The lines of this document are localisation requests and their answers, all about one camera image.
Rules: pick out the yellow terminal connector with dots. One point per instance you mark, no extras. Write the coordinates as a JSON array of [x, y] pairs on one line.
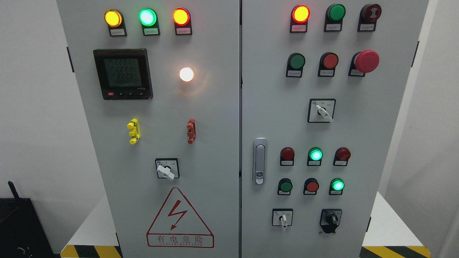
[[133, 127]]

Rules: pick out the red terminal connector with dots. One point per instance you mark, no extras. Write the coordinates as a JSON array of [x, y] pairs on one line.
[[191, 134]]

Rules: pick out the yellow indicator light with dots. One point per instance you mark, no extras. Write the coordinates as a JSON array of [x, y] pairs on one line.
[[115, 21]]

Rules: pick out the green push button lower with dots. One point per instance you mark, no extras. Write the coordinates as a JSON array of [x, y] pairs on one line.
[[285, 186]]

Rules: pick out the red indicator light top left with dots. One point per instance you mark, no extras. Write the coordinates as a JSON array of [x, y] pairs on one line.
[[182, 21]]

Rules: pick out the dark red buzzer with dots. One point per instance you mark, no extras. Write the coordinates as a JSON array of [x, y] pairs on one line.
[[369, 15]]

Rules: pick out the red push button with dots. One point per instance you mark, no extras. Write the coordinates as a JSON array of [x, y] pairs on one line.
[[327, 64], [311, 186]]

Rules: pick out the green push button upper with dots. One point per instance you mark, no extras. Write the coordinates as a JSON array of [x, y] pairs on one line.
[[295, 64]]

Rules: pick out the lit green lamp middle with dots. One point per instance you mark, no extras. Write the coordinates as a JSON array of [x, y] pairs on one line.
[[315, 155]]

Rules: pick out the white selector switch upper right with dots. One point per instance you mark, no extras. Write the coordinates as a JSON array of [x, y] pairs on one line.
[[321, 110]]

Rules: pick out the white selector switch lower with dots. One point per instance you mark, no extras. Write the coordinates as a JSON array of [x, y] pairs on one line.
[[282, 217]]

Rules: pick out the white indicator light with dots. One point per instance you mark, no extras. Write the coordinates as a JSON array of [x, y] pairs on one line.
[[186, 74]]

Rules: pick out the black digital power meter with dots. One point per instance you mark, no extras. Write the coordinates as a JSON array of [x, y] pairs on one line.
[[124, 74]]

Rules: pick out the red emergency stop button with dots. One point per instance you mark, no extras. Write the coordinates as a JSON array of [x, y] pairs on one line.
[[364, 62]]

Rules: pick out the green lit button lower right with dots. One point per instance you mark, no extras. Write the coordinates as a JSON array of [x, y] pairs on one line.
[[336, 187]]

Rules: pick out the white selector switch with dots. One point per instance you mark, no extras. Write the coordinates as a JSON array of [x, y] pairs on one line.
[[282, 217], [321, 110]]

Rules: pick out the grey left cabinet door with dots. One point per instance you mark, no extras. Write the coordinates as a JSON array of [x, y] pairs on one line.
[[209, 168]]

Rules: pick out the black box with antenna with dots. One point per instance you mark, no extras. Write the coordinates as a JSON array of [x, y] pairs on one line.
[[21, 232]]

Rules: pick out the silver door lock handle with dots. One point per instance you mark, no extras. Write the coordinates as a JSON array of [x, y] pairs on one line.
[[259, 161]]

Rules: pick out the green push button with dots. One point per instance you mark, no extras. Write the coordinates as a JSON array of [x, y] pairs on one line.
[[285, 186], [295, 64]]

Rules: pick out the black rotary knob switch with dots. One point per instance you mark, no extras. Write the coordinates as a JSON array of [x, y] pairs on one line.
[[330, 220]]

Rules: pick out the red indicator light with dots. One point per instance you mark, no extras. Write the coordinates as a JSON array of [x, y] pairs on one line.
[[182, 21], [299, 19]]

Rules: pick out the red push button lower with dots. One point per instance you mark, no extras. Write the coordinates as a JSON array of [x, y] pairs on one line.
[[311, 186]]

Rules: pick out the red indicator light top right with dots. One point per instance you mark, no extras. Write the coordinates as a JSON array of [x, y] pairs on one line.
[[299, 19]]

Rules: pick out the grey right cabinet door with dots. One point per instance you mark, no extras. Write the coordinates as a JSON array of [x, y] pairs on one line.
[[276, 108]]

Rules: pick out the red lamp middle right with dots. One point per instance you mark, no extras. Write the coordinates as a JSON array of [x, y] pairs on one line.
[[342, 156]]

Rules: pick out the dark red lamp middle left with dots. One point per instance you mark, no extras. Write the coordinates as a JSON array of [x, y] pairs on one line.
[[287, 156]]

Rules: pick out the white selector switch left door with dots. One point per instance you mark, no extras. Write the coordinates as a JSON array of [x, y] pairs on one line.
[[167, 168]]

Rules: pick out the green indicator lamp top right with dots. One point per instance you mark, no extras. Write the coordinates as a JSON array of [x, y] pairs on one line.
[[334, 18]]

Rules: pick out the green indicator light top left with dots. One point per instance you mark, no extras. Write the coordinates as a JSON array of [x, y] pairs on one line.
[[149, 22]]

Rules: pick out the red push button upper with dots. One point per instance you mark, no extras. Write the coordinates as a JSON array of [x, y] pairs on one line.
[[327, 64]]

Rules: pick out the red electric hazard sticker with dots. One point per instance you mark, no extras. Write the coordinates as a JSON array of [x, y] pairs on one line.
[[178, 225]]

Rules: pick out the grey cabinet door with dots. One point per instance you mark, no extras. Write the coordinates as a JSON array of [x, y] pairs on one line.
[[209, 168], [276, 108]]

